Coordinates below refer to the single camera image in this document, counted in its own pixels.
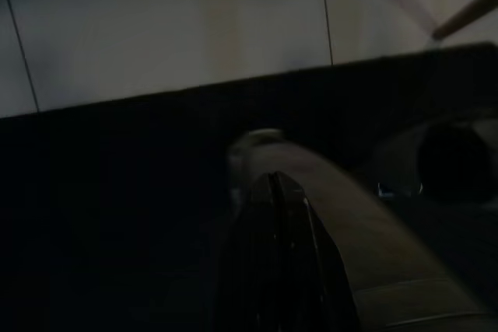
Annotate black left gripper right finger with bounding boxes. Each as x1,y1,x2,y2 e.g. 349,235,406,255
275,171,353,332

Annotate grey robot left leg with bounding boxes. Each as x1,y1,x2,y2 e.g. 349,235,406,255
227,128,498,332

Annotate grey robot right leg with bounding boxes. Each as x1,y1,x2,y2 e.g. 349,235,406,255
369,108,498,207

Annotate black floor mat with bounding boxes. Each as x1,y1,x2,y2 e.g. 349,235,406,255
0,42,498,332

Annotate grey robot leg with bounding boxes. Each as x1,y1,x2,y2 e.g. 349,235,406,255
369,108,498,207
227,128,498,332

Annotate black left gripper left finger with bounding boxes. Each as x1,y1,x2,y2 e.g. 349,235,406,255
216,171,278,332

